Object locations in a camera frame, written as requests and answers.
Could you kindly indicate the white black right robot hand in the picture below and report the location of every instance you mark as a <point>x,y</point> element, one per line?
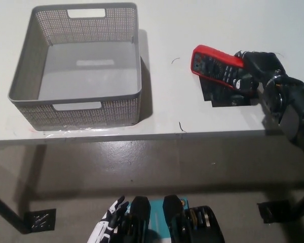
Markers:
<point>263,65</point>

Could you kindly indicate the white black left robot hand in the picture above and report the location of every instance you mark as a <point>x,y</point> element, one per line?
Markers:
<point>109,220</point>

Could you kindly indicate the red digital multimeter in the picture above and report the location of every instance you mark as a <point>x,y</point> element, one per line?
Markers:
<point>212,63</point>

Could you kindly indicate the black tape patch on table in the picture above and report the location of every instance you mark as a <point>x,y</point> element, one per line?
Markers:
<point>220,98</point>

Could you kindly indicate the black floor tape patch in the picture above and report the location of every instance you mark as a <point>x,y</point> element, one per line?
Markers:
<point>40,221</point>
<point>273,211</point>

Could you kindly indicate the clear tape strip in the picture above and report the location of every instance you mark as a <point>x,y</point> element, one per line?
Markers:
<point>73,132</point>

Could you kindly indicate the grey perforated plastic basket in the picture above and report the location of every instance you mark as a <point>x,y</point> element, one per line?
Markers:
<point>28,63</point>

